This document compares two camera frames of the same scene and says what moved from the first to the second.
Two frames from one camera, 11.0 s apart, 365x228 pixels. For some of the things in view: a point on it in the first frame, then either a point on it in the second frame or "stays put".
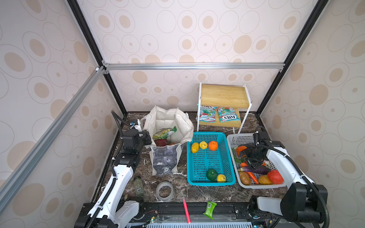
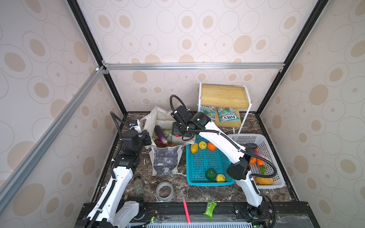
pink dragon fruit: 160,142 stays put
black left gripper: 145,134 stays put
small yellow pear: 203,145 stays put
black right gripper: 247,152 → 174,131
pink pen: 187,212 stays put
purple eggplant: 261,170 → 159,132
